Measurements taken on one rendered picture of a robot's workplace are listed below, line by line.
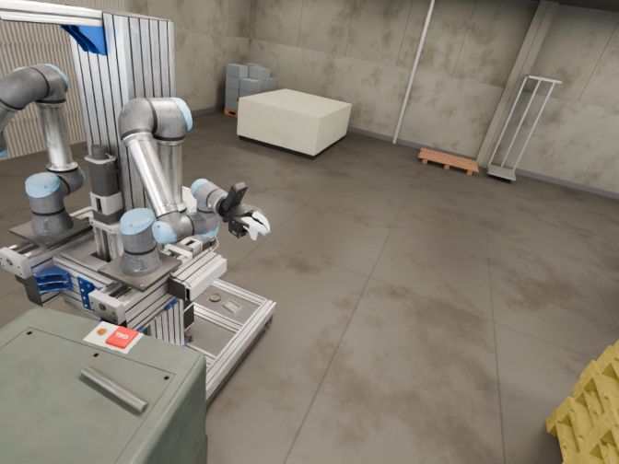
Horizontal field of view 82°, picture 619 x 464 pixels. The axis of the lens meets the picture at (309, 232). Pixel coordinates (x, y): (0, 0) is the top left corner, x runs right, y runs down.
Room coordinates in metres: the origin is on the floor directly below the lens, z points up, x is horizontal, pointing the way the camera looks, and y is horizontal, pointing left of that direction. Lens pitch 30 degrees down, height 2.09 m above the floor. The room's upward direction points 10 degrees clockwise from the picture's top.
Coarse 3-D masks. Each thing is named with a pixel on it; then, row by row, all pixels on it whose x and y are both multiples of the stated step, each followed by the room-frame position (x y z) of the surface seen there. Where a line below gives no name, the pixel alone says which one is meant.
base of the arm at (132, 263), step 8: (128, 256) 1.07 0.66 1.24; (136, 256) 1.07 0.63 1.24; (144, 256) 1.08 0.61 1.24; (152, 256) 1.11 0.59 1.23; (160, 256) 1.17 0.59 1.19; (128, 264) 1.06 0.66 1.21; (136, 264) 1.06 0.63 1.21; (144, 264) 1.07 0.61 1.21; (152, 264) 1.09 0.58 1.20; (160, 264) 1.13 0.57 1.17; (128, 272) 1.05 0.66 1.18; (136, 272) 1.05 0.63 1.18; (144, 272) 1.06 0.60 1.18; (152, 272) 1.09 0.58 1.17
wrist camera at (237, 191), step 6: (234, 186) 0.93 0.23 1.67; (240, 186) 0.94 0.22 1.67; (246, 186) 0.95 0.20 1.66; (228, 192) 0.94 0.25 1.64; (234, 192) 0.92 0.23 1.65; (240, 192) 0.93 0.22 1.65; (228, 198) 0.94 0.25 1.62; (234, 198) 0.93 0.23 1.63; (240, 198) 0.97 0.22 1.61; (228, 204) 0.94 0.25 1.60; (234, 204) 0.96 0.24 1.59
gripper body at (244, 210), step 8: (224, 200) 0.98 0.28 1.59; (216, 208) 0.97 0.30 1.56; (232, 208) 0.94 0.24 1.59; (240, 208) 0.95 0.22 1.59; (248, 208) 0.95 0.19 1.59; (224, 216) 0.98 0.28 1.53; (248, 216) 0.93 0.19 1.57; (232, 224) 0.93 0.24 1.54; (232, 232) 0.93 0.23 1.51; (240, 232) 0.91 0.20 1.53
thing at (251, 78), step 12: (228, 72) 8.48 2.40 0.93; (240, 72) 8.45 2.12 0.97; (252, 72) 8.73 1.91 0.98; (264, 72) 8.75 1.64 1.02; (228, 84) 8.48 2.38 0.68; (240, 84) 8.38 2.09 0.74; (252, 84) 8.30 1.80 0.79; (264, 84) 8.79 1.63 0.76; (228, 96) 8.48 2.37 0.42; (240, 96) 8.39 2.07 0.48; (228, 108) 8.48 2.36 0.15
